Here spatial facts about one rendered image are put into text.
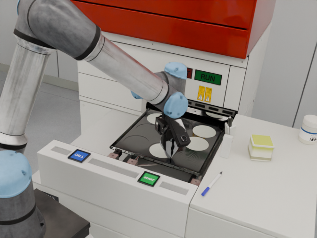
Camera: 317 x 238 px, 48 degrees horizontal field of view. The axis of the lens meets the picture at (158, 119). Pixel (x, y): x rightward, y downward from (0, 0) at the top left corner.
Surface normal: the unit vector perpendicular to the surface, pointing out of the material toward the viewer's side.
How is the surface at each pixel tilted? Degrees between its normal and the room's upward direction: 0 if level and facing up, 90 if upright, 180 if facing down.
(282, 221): 0
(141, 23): 90
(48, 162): 90
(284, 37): 90
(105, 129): 0
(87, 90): 90
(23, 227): 70
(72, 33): 77
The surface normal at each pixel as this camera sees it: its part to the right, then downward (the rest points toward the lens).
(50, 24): -0.14, 0.28
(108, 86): -0.40, 0.43
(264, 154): -0.07, 0.49
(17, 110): 0.40, 0.40
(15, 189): 0.64, 0.35
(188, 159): 0.07, -0.87
